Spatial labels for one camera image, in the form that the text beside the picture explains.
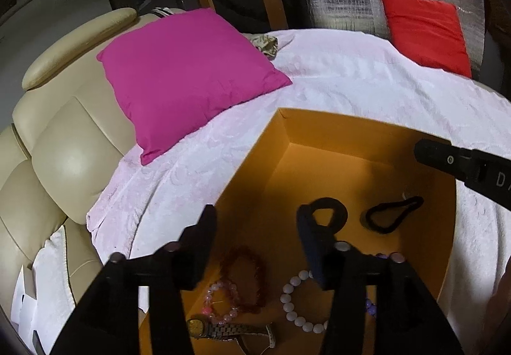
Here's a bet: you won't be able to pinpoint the pink and white bead bracelet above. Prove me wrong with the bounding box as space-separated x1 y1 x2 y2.
203 280 241 321

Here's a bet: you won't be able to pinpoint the red bead bracelet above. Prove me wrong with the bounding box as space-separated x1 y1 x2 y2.
221 246 267 310

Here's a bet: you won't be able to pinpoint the orange cardboard box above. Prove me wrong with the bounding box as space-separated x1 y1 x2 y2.
138 108 458 355

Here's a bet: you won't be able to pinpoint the dark brown hair tie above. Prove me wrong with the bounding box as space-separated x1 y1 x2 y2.
311 198 349 238

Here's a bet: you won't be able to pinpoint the white papers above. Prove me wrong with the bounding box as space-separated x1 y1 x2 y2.
12 265 38 336

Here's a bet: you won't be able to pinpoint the magenta pillow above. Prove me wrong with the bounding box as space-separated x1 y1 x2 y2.
96 7 293 166

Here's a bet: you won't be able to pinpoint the silver metal wristwatch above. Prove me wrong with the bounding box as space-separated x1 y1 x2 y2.
186 317 277 348

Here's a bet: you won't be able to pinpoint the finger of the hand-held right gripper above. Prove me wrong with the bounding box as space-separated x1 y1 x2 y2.
414 139 471 181

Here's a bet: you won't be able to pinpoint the white textured blanket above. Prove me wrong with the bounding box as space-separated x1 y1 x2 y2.
86 30 511 312

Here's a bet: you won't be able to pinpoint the patterned cloth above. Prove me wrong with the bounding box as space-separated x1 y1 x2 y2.
251 35 279 59

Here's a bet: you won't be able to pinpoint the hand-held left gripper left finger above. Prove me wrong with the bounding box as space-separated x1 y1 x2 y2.
50 204 218 355

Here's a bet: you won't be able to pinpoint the red pillow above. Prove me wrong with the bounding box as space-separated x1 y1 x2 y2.
379 0 474 78

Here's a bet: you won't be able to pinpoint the white towel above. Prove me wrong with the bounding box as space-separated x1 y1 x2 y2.
32 225 80 340

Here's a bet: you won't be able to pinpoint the purple bead bracelet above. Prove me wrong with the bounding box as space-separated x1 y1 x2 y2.
364 253 391 318

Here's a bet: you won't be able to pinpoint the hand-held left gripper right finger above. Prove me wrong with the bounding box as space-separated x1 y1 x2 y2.
296 205 464 355

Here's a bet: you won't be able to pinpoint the beige leather sofa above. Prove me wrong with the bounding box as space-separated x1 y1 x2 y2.
0 7 160 340

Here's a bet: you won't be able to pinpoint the thin black hair tie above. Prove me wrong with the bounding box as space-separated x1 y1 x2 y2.
366 196 425 235

